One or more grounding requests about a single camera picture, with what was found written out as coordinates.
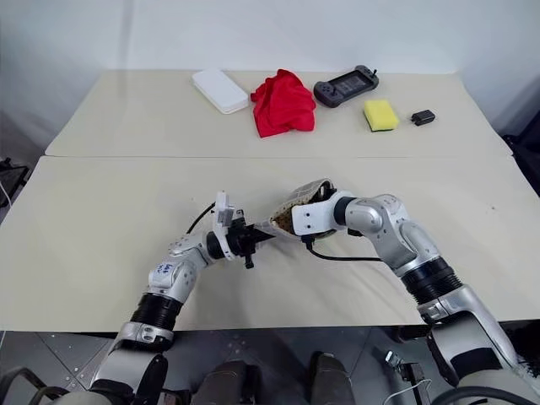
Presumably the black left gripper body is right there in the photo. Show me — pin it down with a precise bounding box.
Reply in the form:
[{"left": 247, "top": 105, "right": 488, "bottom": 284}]
[{"left": 227, "top": 207, "right": 257, "bottom": 271}]

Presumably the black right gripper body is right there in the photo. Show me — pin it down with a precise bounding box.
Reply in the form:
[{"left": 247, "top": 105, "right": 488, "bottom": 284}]
[{"left": 316, "top": 183, "right": 338, "bottom": 203}]

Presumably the brown patterned pouch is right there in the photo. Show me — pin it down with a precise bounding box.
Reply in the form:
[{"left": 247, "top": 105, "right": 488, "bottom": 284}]
[{"left": 255, "top": 178, "right": 338, "bottom": 243}]

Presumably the yellow sponge with green base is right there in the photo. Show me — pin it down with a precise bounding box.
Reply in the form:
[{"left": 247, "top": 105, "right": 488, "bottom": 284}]
[{"left": 363, "top": 99, "right": 401, "bottom": 133}]

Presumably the red crumpled cloth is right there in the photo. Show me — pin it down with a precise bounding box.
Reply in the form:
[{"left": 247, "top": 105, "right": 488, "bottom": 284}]
[{"left": 249, "top": 68, "right": 318, "bottom": 139}]

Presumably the dark grey handheld game console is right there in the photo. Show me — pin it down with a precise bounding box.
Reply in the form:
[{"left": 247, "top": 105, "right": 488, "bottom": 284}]
[{"left": 312, "top": 64, "right": 380, "bottom": 109}]

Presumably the small black adapter block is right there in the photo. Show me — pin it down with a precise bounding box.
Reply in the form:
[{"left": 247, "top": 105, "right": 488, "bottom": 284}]
[{"left": 409, "top": 109, "right": 438, "bottom": 127}]

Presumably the dark rounded shape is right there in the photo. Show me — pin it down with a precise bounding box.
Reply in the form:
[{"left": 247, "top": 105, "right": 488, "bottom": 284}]
[
  {"left": 197, "top": 358, "right": 261, "bottom": 405},
  {"left": 309, "top": 351, "right": 356, "bottom": 405}
]

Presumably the white rectangular box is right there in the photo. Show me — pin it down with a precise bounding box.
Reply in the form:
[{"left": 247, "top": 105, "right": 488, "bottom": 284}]
[{"left": 191, "top": 67, "right": 250, "bottom": 115}]

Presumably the small black floor box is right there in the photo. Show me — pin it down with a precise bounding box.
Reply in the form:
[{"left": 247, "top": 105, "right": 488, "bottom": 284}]
[{"left": 397, "top": 361, "right": 425, "bottom": 386}]

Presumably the dark bulky object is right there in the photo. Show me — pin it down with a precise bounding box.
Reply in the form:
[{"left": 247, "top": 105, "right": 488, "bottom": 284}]
[{"left": 500, "top": 97, "right": 540, "bottom": 192}]

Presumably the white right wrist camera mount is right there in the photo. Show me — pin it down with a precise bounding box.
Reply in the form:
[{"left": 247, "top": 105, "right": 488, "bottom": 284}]
[{"left": 290, "top": 191, "right": 339, "bottom": 238}]

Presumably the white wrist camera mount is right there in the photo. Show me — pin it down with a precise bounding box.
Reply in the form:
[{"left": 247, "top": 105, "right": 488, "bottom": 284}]
[
  {"left": 290, "top": 191, "right": 339, "bottom": 238},
  {"left": 212, "top": 191, "right": 238, "bottom": 260}
]

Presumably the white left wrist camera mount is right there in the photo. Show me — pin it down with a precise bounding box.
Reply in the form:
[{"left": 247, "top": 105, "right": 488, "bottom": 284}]
[{"left": 212, "top": 191, "right": 238, "bottom": 260}]

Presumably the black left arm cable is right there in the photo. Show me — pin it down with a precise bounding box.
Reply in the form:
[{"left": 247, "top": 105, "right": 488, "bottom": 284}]
[{"left": 185, "top": 202, "right": 219, "bottom": 235}]

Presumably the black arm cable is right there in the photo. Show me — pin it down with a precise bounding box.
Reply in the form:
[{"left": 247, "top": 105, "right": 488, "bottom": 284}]
[
  {"left": 185, "top": 202, "right": 219, "bottom": 235},
  {"left": 300, "top": 235, "right": 387, "bottom": 264}
]

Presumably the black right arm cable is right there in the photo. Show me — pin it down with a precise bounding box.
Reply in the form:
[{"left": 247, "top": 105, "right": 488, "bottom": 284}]
[{"left": 300, "top": 235, "right": 387, "bottom": 264}]

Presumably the thin white floor wire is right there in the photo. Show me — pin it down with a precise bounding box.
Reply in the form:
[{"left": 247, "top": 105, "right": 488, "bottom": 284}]
[{"left": 389, "top": 376, "right": 434, "bottom": 400}]

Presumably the black stand frame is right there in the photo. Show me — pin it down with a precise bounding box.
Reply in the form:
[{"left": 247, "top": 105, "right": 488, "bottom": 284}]
[{"left": 0, "top": 157, "right": 31, "bottom": 208}]

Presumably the black curved hose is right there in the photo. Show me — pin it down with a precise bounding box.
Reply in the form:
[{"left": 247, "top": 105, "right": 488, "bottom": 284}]
[{"left": 0, "top": 364, "right": 69, "bottom": 405}]

